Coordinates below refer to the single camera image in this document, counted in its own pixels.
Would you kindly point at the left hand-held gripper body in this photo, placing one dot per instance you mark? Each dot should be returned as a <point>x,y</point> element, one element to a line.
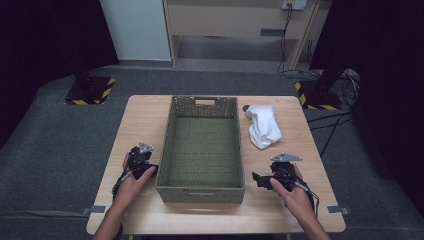
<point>136,160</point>

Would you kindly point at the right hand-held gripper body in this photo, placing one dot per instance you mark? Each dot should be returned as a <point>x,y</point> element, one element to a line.
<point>283,171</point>

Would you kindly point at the white cloth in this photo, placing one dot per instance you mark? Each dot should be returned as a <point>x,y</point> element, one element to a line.
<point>265,126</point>

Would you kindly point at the green woven basket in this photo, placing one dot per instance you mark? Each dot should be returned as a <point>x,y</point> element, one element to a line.
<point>200,156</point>

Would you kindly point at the person's right hand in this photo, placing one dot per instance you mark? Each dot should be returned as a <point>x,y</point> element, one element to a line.
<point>293,200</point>

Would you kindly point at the person's left hand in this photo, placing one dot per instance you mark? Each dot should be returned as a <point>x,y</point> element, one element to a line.
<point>130,191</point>

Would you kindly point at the grey tape strip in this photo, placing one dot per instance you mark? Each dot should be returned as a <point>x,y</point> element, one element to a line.
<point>336,209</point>
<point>96,209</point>

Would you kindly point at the black round table grommet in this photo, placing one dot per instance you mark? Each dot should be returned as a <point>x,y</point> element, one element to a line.
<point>246,107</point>

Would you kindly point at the black stand with striped base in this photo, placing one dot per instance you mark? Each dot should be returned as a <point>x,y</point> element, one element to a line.
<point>90,90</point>
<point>321,96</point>

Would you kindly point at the white panel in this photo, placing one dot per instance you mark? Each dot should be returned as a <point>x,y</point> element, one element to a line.
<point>136,30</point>

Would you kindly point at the black curtain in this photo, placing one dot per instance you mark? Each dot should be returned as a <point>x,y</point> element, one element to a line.
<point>40,40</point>
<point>386,66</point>

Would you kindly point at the wooden cabinet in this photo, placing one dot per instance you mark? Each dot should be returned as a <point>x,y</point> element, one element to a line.
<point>226,20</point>

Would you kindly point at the white power outlet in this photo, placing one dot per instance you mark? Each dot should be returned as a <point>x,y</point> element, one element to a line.
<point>295,4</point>

